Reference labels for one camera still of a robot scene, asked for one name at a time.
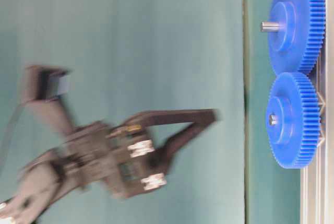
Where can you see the white plastic shaft bracket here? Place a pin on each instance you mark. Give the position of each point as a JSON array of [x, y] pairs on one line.
[[322, 107]]

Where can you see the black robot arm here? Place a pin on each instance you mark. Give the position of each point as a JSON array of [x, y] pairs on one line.
[[45, 180]]

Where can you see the large blue plastic gear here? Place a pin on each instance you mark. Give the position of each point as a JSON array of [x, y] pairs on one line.
[[296, 46]]

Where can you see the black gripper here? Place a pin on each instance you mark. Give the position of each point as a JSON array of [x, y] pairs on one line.
[[125, 158]]

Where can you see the small blue plastic gear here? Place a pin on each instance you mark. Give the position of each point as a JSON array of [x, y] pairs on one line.
[[294, 139]]

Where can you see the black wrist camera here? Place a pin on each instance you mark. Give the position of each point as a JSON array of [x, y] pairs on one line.
[[44, 83]]

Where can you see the steel shaft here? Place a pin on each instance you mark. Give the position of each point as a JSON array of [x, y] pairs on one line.
[[269, 26], [272, 119]]

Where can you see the aluminium extrusion rail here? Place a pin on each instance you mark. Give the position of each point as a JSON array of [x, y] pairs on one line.
[[316, 194]]

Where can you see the lower steel shaft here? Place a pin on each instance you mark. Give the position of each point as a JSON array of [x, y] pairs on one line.
[[272, 119]]

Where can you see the upper steel shaft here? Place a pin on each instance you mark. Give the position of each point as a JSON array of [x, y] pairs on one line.
[[269, 26]]

